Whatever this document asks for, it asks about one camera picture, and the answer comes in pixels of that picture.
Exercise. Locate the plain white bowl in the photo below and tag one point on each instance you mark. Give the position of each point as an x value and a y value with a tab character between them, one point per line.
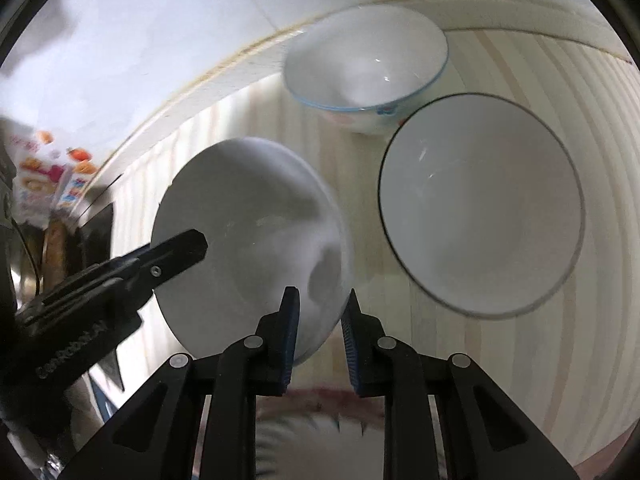
270	222

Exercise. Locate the white bowl dark rim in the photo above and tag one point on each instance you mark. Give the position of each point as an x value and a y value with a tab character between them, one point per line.
482	205

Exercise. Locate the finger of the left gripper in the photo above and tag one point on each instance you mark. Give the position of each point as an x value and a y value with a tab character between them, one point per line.
148	265

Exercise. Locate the white bowl blue rim dots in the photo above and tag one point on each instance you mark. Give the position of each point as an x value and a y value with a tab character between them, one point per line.
367	68

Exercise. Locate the colourful fruit wall sticker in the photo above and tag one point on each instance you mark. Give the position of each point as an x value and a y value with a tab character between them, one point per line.
53	169

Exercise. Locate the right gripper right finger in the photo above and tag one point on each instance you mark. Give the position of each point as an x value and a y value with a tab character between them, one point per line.
380	366

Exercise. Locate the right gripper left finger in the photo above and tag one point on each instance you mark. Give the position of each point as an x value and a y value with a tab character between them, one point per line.
257	365

